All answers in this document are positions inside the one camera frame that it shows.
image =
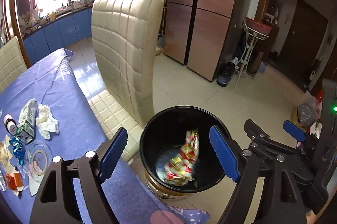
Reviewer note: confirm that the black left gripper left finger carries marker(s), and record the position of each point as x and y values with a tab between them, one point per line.
55	201

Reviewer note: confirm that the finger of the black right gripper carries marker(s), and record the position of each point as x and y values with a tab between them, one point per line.
262	145
294	131

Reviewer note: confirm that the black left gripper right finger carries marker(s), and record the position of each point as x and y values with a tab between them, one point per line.
282	178

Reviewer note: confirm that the red gold snack wrapper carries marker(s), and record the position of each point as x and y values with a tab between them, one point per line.
179	169

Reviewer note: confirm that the green white milk carton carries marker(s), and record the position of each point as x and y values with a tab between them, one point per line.
26	123

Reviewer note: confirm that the black round trash bin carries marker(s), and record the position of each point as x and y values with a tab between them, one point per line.
161	140

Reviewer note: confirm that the plastic bag on floor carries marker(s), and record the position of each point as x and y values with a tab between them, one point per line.
309	110

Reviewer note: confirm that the orange small box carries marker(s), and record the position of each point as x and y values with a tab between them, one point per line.
14	181

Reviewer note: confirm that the clear tape roll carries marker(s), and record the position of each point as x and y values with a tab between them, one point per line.
37	159

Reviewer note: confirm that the blue foil candy wrapper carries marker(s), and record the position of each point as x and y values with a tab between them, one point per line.
18	150

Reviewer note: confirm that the gold snack packet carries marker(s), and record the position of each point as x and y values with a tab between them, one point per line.
5	154

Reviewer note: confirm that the blue water jug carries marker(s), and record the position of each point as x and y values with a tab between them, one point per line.
227	72

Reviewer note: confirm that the crumpled white tissue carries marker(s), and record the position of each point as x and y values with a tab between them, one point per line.
45	122

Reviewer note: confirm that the blue patterned tablecloth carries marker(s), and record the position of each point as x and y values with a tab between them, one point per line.
51	81

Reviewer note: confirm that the brown jar white lid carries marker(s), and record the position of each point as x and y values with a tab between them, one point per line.
10	124

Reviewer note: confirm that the white metal plant stand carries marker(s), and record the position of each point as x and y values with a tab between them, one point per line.
254	32

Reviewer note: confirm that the cream chair far side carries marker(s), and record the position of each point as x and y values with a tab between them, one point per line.
12	64

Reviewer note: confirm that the copper pink refrigerator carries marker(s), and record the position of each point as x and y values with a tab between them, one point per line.
196	32

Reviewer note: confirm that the cream chair near bin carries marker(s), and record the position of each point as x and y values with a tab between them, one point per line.
124	39

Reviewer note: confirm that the blue kitchen cabinets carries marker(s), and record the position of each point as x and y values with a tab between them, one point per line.
62	33

